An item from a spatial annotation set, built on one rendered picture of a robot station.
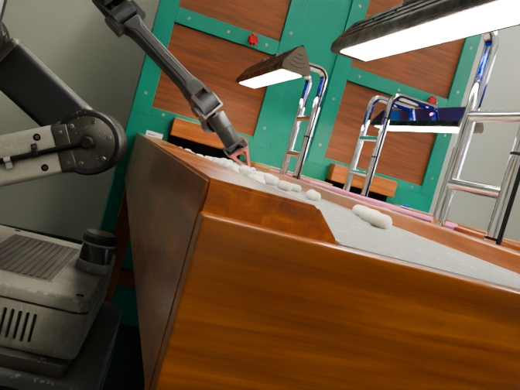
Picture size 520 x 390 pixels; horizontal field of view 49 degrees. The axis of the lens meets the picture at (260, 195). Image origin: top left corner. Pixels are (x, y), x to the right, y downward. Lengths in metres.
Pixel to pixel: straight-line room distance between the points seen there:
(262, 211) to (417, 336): 0.17
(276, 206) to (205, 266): 0.08
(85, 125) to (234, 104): 1.22
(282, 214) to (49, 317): 0.67
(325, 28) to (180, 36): 0.59
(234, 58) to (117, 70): 0.96
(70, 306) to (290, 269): 0.65
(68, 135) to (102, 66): 1.97
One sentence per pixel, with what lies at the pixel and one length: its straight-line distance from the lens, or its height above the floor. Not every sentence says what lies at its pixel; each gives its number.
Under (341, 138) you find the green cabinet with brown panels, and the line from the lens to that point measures 2.43.
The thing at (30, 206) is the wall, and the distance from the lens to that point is 3.15.
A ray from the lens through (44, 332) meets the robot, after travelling 1.06.
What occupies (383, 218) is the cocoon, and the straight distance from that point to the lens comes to 0.85.
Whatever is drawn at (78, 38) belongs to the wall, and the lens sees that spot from 3.12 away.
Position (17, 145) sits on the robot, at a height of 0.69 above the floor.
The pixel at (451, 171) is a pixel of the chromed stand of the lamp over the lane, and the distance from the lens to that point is 1.03.
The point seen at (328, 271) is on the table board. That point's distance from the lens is 0.45.
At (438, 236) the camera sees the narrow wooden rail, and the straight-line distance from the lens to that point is 0.90.
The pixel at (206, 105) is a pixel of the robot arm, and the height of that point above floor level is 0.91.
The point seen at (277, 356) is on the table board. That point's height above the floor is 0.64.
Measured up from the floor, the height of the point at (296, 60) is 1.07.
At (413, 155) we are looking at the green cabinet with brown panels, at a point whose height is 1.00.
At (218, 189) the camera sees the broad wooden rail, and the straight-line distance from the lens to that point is 0.44.
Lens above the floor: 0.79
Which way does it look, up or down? 3 degrees down
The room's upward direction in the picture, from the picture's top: 16 degrees clockwise
